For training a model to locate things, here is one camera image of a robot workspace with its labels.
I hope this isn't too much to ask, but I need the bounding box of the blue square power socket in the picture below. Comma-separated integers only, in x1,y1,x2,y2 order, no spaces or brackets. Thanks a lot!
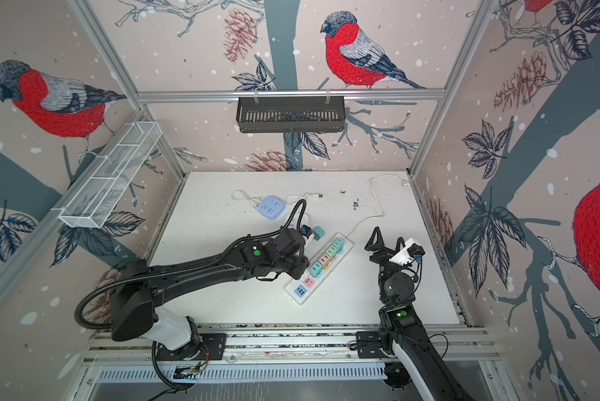
257,195,286,221

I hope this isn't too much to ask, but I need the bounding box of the teal plug adapter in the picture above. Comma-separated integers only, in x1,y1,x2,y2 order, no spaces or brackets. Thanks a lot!
333,237,345,252
309,262,323,278
313,226,325,241

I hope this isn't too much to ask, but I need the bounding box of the blue socket white cable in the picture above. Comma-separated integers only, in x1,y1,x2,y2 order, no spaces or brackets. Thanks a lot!
231,189,264,211

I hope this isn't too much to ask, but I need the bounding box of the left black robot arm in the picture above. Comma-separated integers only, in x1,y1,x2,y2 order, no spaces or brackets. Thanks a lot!
74,199,313,394

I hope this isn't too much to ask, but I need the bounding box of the white power strip cable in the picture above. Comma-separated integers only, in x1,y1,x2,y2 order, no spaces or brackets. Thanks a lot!
344,174,411,239

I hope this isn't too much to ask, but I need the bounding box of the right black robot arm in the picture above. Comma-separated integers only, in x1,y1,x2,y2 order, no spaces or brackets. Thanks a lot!
364,227,473,400

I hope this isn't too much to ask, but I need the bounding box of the white wire mesh shelf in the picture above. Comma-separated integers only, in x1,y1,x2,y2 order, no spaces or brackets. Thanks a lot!
59,121,162,228

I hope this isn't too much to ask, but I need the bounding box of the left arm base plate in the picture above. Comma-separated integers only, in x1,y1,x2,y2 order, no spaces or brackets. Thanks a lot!
156,332,227,362

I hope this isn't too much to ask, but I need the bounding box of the green plug adapter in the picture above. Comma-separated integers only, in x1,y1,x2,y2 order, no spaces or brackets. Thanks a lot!
326,246,338,258

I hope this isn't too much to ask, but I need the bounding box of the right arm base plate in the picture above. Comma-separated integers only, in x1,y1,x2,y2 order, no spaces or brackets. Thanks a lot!
352,331,395,359

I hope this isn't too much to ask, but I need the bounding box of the pink plug adapter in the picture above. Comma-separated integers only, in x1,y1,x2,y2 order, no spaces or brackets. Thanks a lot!
318,254,332,269

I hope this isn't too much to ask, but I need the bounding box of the white colourful power strip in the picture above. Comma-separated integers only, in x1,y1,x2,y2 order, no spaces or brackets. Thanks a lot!
285,233,354,305

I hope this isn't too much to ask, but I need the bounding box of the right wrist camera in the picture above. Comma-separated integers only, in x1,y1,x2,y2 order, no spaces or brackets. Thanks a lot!
390,238,425,267

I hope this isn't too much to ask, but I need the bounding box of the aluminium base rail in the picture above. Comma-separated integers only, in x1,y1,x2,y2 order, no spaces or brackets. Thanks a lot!
83,324,501,364

